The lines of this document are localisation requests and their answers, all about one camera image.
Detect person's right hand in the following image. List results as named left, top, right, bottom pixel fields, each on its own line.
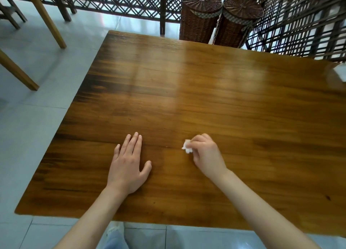
left=185, top=133, right=228, bottom=180

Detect person's left hand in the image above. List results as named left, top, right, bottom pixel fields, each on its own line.
left=107, top=132, right=152, bottom=195

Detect white napkin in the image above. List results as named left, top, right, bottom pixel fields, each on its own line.
left=181, top=139, right=193, bottom=155

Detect white paper napkin pack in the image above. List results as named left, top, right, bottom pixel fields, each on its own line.
left=334, top=63, right=346, bottom=83

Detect person's left forearm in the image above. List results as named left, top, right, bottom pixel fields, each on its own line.
left=53, top=185, right=130, bottom=249

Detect person's right forearm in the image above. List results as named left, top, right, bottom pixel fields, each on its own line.
left=213, top=169, right=322, bottom=249

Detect dark wooden table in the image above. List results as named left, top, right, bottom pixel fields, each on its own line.
left=15, top=30, right=346, bottom=239

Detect brown wicker lidded basket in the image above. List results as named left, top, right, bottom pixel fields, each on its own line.
left=212, top=0, right=265, bottom=49
left=179, top=0, right=223, bottom=44

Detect dark wooden lattice screen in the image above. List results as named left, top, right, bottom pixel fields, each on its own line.
left=246, top=0, right=346, bottom=63
left=0, top=0, right=265, bottom=36

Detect light wooden table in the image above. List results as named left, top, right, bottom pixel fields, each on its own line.
left=0, top=0, right=67, bottom=92

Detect dark wooden stool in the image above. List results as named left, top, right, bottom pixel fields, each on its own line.
left=0, top=0, right=28, bottom=30

